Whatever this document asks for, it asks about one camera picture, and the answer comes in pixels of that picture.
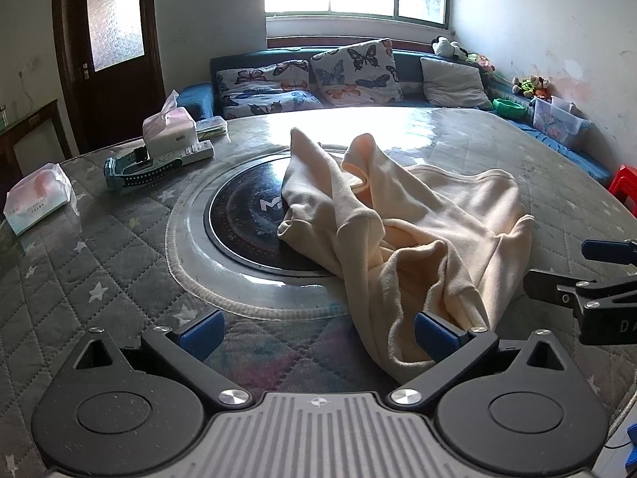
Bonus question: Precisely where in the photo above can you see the clear plastic storage box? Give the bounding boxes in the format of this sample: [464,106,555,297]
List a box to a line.
[532,96,592,149]

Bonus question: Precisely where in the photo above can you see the red plastic stool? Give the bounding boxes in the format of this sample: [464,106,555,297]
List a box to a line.
[609,165,637,216]

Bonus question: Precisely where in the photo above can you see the round black induction cooktop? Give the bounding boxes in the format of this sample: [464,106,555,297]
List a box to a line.
[203,155,328,277]

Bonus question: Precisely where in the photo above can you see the upright butterfly pillow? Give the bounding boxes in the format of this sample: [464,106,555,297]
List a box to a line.
[310,38,404,107]

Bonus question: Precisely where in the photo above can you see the teal black smartwatch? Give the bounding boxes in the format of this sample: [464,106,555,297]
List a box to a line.
[104,147,182,192]

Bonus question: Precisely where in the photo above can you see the black white plush toy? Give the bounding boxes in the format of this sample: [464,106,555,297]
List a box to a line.
[432,36,469,62]

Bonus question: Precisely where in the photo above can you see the pink white tissue box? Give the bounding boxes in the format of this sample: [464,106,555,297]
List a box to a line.
[143,90,197,159]

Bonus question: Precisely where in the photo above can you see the green flat packet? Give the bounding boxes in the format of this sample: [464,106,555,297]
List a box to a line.
[195,116,228,141]

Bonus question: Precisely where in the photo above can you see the white remote control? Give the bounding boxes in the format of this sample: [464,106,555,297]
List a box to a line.
[161,140,215,165]

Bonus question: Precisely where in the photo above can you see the soft pack pink tissues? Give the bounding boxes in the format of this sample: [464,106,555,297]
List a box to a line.
[3,163,72,236]

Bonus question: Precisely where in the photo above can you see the flat butterfly pillow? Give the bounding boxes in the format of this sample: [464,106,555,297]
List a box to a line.
[215,59,323,120]

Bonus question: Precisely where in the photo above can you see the cream sweatshirt garment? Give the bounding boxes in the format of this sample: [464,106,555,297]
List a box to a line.
[277,129,534,382]

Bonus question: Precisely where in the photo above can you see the dark wooden side cabinet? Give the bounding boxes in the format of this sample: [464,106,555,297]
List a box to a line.
[0,98,74,211]

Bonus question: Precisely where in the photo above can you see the green bowl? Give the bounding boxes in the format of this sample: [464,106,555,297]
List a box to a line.
[492,98,528,121]

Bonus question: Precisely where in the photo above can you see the small colourful plush toys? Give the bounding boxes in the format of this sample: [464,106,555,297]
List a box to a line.
[512,76,551,100]

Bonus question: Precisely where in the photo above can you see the grey plain pillow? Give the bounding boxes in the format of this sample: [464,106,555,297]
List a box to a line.
[420,57,492,110]

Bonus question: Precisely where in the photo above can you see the dark wooden door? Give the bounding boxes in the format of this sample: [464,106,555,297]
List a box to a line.
[52,0,164,153]

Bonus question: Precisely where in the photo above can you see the blue sofa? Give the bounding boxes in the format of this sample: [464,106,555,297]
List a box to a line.
[176,45,614,188]

